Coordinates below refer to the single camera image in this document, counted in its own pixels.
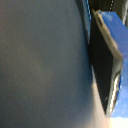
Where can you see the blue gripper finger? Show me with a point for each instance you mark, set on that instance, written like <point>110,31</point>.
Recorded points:
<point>106,63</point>

